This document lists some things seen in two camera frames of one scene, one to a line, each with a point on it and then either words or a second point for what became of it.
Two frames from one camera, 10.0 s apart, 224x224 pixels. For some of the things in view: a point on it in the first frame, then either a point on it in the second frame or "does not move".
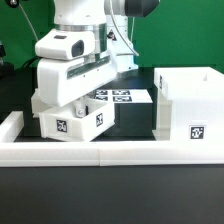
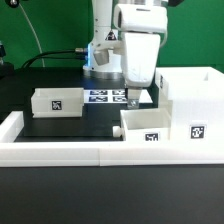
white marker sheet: x=123 y=96 does not move
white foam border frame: x=14 y=153 does not move
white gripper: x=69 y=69 -> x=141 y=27
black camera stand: x=7 y=70 does not move
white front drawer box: x=62 y=121 -> x=146 y=125
